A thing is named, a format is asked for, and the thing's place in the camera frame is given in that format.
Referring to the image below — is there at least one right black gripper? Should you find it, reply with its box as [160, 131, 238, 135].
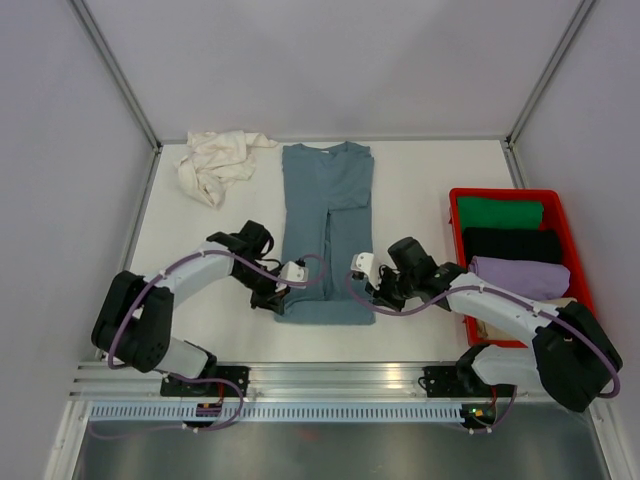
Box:
[365, 265, 417, 313]

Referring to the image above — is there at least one blue-grey t-shirt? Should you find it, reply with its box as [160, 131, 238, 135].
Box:
[275, 142, 375, 326]

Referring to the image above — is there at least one cream white t-shirt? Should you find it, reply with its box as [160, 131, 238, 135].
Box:
[175, 130, 278, 209]

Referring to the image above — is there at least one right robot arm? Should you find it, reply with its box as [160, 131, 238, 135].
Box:
[349, 237, 623, 412]

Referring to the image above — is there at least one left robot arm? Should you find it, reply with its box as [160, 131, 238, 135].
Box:
[91, 221, 289, 396]

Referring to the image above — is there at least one rolled green t-shirt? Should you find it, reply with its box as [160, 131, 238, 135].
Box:
[457, 197, 544, 232]

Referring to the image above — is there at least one rolled beige t-shirt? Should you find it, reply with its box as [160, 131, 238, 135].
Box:
[476, 297, 576, 341]

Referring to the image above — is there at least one rolled lavender t-shirt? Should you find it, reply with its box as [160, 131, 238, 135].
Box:
[468, 256, 571, 300]

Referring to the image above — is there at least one rolled black t-shirt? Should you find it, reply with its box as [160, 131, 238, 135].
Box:
[462, 227, 563, 264]

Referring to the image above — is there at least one red plastic bin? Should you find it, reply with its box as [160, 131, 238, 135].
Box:
[447, 187, 605, 349]

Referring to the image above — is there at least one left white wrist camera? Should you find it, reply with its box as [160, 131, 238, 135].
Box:
[275, 261, 309, 292]

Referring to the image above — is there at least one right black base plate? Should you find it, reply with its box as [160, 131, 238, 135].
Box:
[418, 365, 514, 399]

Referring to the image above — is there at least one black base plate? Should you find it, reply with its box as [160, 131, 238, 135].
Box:
[418, 365, 514, 399]
[160, 365, 250, 399]

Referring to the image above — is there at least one aluminium front rail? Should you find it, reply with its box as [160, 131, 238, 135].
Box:
[68, 361, 442, 402]

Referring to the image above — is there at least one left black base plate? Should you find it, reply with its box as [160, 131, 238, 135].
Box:
[160, 365, 250, 399]

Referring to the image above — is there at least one light blue cable duct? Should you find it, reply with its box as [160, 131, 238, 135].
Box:
[89, 402, 463, 423]

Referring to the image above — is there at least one left aluminium frame post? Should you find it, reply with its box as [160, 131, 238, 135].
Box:
[67, 0, 162, 152]

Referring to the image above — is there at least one aluminium frame post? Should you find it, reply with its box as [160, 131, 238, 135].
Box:
[67, 0, 162, 152]
[504, 0, 599, 149]

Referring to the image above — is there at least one right aluminium frame post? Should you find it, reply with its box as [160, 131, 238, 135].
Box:
[504, 0, 599, 149]

